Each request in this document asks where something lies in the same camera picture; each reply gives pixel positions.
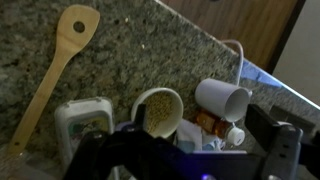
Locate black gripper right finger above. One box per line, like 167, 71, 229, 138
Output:
244, 103, 320, 180

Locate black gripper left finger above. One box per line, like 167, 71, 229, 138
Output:
63, 103, 201, 180

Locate wooden spoon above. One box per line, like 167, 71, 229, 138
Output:
6, 4, 101, 156

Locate cream bowl with brown contents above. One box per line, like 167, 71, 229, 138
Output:
130, 87, 185, 139

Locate egg carton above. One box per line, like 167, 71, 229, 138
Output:
54, 96, 120, 180

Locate amber bottle with white cap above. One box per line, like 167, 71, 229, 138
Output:
194, 109, 246, 147

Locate white ceramic mug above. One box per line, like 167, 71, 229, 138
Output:
194, 77, 253, 123

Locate crumpled grey cloth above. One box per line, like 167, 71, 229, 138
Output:
174, 118, 228, 154

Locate white power cable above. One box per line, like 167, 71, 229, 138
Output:
221, 39, 245, 87

